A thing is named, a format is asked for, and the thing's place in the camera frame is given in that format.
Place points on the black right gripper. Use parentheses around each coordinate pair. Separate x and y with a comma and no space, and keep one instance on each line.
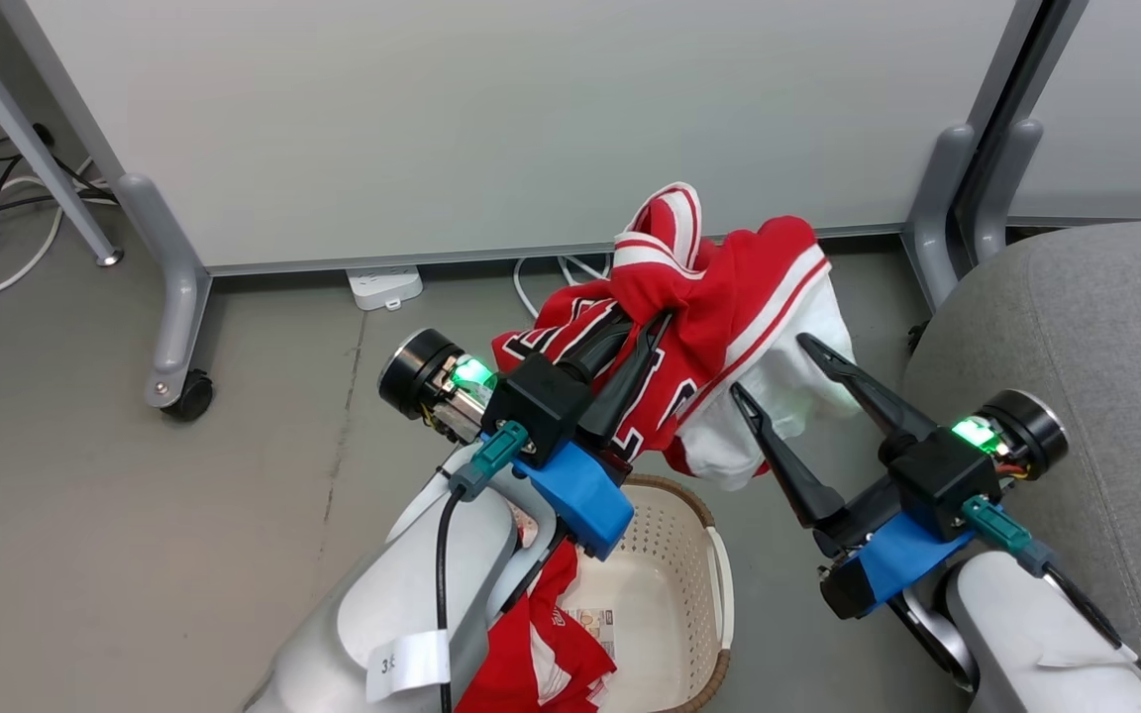
(937,475)

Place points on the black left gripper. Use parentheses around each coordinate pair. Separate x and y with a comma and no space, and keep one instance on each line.
(531,401)

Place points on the red white basketball jersey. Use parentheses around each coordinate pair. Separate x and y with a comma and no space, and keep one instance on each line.
(739,287)

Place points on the white paper label on arm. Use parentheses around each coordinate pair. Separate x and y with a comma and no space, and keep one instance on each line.
(410,663)

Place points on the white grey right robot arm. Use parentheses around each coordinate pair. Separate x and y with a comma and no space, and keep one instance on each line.
(1016,634)

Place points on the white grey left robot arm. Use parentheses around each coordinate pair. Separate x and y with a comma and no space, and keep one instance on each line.
(392,594)

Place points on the white basket with wicker rim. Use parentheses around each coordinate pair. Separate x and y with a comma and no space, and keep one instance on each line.
(670,594)

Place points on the printed sticker inside basket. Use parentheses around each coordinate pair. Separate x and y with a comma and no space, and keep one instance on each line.
(597,629)

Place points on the grey fabric sofa seat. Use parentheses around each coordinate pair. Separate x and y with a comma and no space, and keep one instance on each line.
(1095,337)

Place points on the white power strip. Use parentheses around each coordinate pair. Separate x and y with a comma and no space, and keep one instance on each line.
(384,287)

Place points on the large white partition panel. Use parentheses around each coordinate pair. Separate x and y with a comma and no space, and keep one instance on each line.
(531,119)

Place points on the red garment with white print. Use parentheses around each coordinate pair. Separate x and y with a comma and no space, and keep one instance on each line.
(531,654)

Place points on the narrow white partition panel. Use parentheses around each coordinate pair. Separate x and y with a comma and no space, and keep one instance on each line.
(1125,109)

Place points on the grey partition leg with caster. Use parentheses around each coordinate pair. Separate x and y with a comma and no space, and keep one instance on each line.
(174,297)

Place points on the grey metal table leg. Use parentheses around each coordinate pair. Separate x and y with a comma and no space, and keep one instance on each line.
(31,139)

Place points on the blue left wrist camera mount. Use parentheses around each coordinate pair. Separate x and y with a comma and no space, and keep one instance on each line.
(580,500)

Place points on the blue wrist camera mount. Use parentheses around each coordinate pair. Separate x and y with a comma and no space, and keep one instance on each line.
(580,500)
(902,560)

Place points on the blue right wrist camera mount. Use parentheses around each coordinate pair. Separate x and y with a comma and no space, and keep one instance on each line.
(902,560)

